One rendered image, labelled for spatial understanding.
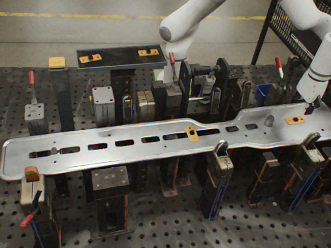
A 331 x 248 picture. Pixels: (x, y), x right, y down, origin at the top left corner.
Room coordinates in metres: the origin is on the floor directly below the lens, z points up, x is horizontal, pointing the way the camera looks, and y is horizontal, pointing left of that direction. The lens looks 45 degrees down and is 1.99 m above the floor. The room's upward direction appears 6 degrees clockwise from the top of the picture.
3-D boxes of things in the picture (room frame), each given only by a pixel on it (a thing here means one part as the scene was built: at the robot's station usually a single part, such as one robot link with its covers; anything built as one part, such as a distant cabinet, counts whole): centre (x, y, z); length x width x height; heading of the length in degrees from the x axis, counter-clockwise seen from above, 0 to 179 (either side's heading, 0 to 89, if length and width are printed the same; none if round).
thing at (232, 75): (1.22, -0.27, 0.91); 0.07 x 0.05 x 0.42; 18
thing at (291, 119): (1.09, -0.56, 1.01); 0.08 x 0.04 x 0.01; 109
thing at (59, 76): (1.10, 0.45, 0.92); 0.08 x 0.08 x 0.44; 18
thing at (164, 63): (1.18, 0.20, 1.16); 0.37 x 0.14 x 0.02; 108
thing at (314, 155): (0.87, -0.57, 0.87); 0.12 x 0.09 x 0.35; 18
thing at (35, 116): (0.91, 0.49, 0.88); 0.11 x 0.10 x 0.36; 18
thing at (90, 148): (0.80, 0.28, 0.84); 0.17 x 0.06 x 0.29; 18
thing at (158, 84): (1.11, 0.04, 0.90); 0.05 x 0.05 x 0.40; 18
